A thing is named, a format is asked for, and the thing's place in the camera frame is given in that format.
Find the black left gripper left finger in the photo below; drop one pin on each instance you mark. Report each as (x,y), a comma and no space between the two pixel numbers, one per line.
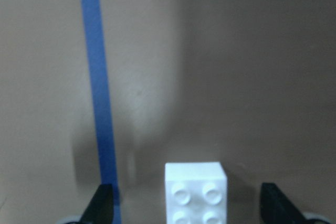
(101,207)

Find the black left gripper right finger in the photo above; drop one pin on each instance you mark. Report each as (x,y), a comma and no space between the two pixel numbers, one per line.
(275,206)

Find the white block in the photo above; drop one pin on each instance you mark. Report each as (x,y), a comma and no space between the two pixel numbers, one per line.
(195,193)

